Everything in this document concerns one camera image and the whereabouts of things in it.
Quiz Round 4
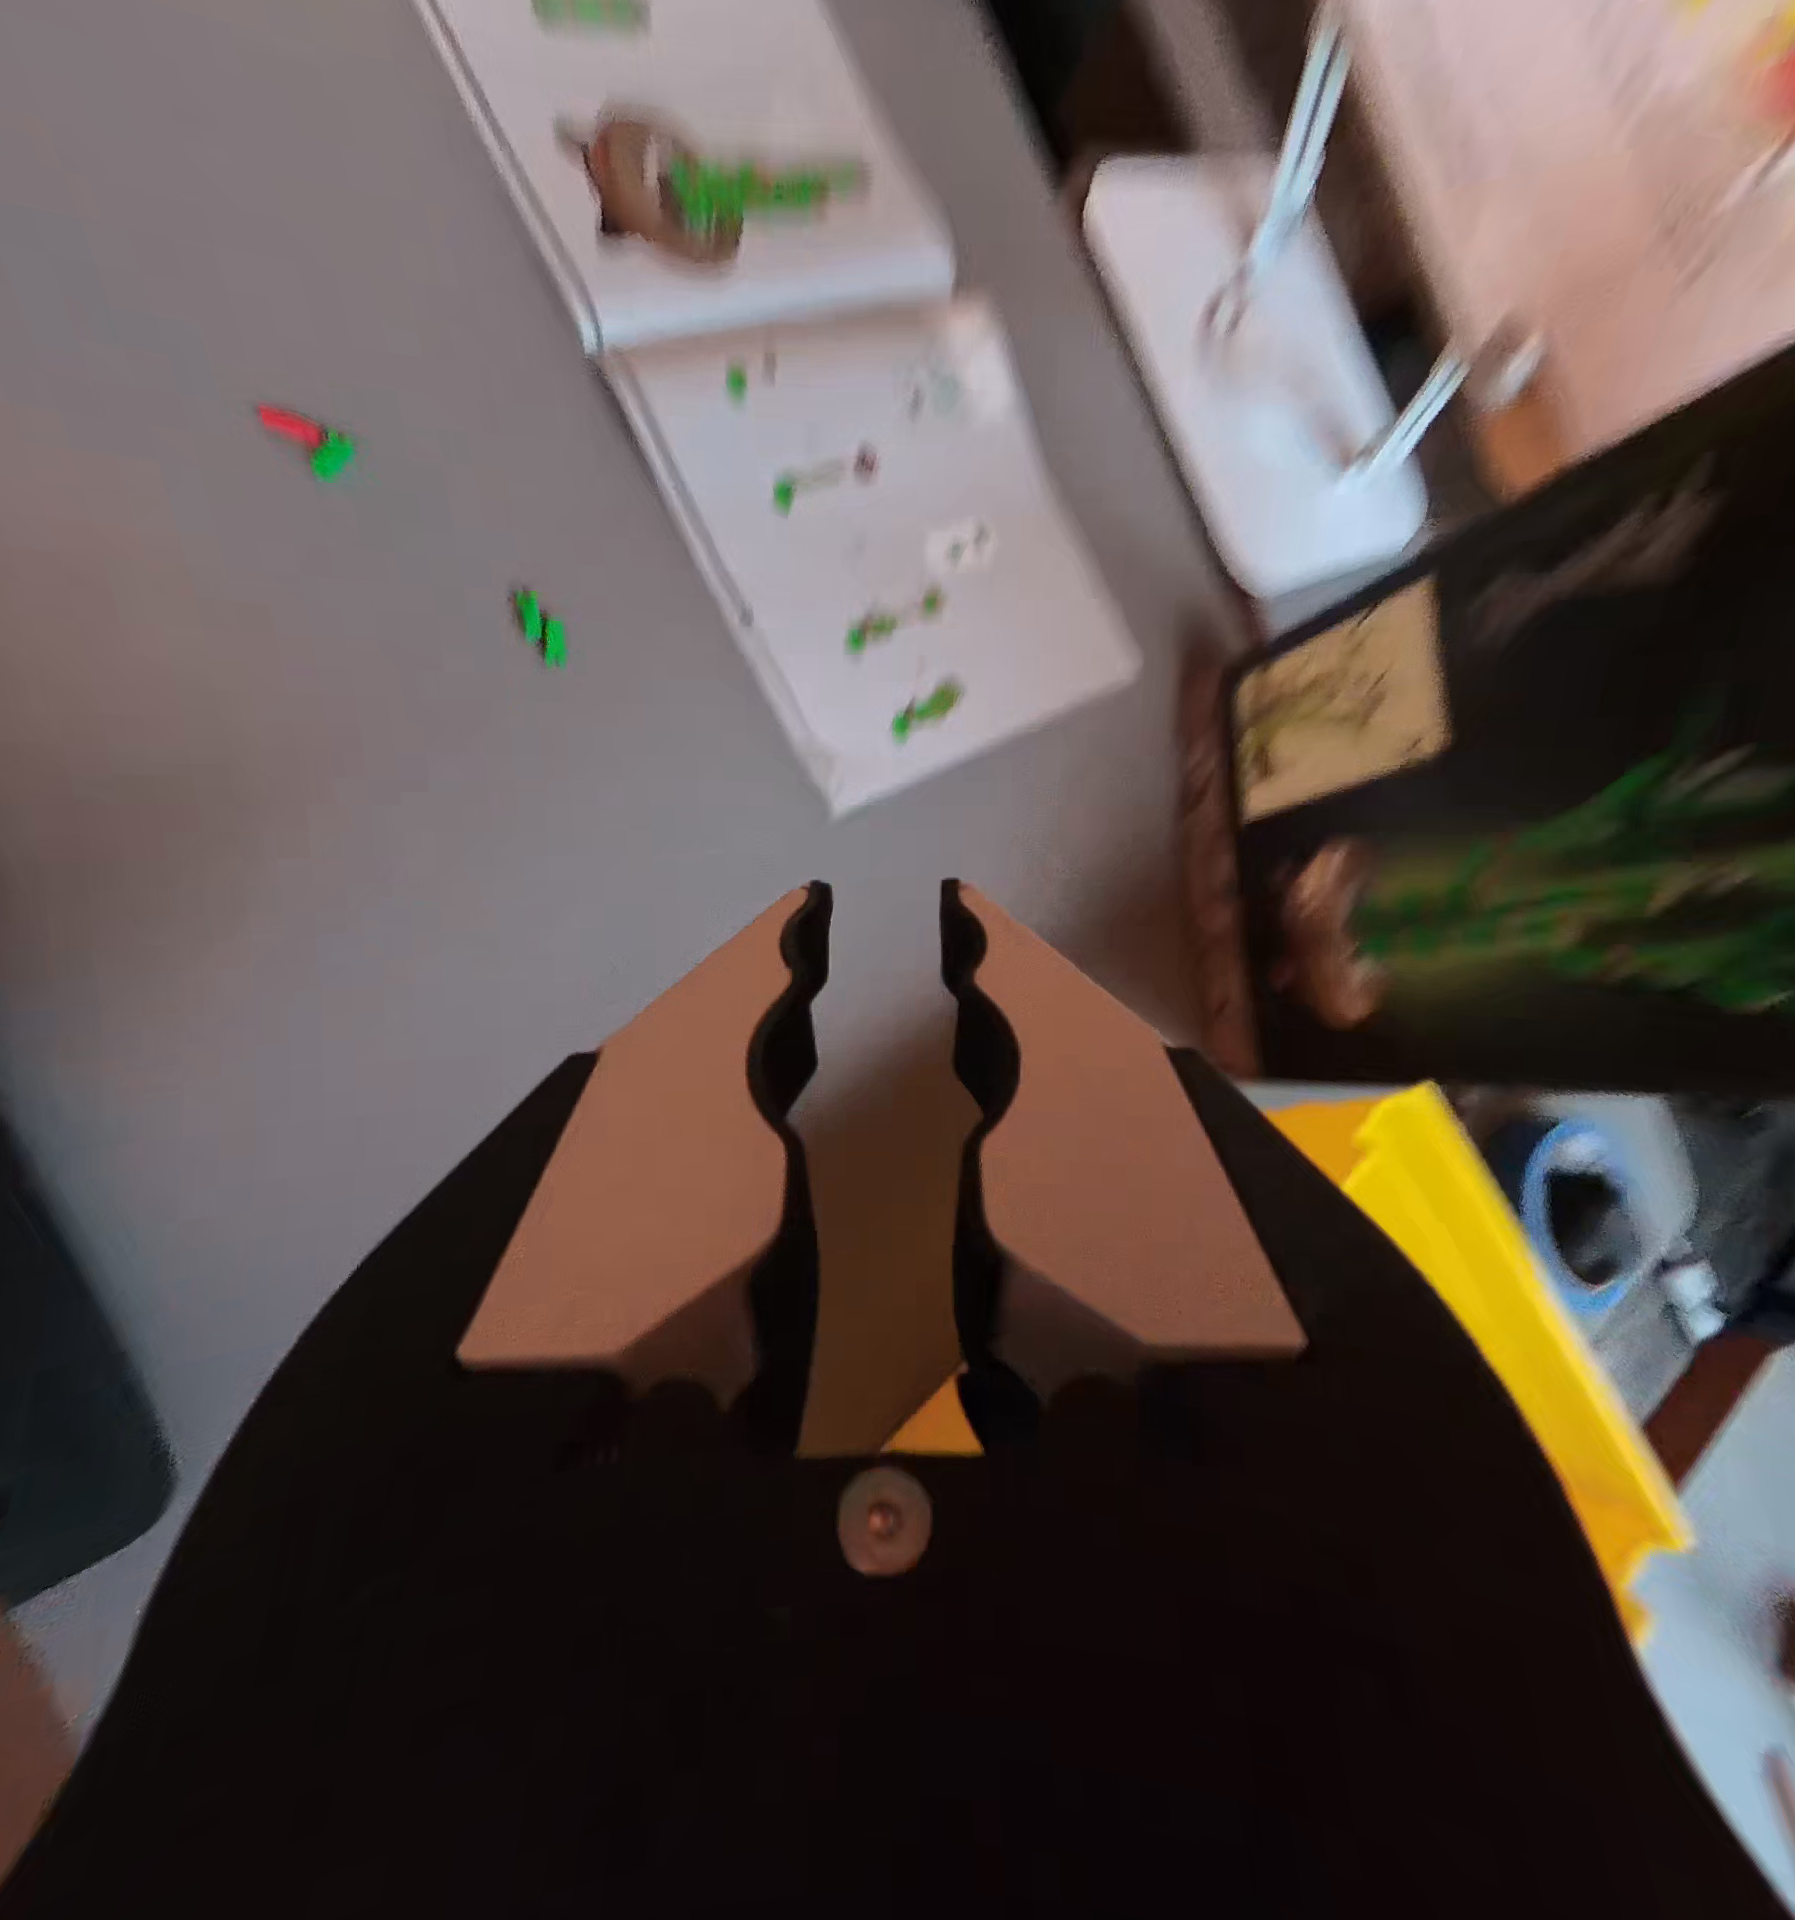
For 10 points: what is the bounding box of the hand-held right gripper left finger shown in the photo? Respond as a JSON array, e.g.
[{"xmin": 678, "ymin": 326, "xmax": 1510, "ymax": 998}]
[{"xmin": 454, "ymin": 878, "xmax": 835, "ymax": 1420}]

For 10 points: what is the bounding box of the black lego set box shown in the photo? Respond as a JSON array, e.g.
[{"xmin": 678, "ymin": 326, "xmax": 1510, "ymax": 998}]
[{"xmin": 1177, "ymin": 319, "xmax": 1795, "ymax": 1099}]

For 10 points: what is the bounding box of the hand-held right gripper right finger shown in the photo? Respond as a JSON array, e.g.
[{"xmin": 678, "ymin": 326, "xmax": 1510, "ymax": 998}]
[{"xmin": 937, "ymin": 878, "xmax": 1309, "ymax": 1420}]

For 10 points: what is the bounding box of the yellow plastic bin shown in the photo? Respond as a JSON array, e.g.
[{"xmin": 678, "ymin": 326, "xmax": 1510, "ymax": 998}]
[{"xmin": 1263, "ymin": 1080, "xmax": 1695, "ymax": 1639}]

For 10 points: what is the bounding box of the blue tape roll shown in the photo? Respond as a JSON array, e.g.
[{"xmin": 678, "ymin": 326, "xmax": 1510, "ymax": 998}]
[{"xmin": 1519, "ymin": 1117, "xmax": 1652, "ymax": 1320}]

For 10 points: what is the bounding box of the white stand base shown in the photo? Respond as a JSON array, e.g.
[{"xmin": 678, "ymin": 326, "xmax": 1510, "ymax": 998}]
[{"xmin": 1082, "ymin": 149, "xmax": 1433, "ymax": 605}]

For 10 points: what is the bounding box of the white lego instruction booklet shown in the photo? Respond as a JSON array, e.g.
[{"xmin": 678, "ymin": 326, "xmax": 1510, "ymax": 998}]
[{"xmin": 413, "ymin": 0, "xmax": 1142, "ymax": 821}]

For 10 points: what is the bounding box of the red and green lego piece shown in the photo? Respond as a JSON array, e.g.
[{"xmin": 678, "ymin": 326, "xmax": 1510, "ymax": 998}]
[{"xmin": 254, "ymin": 399, "xmax": 359, "ymax": 483}]

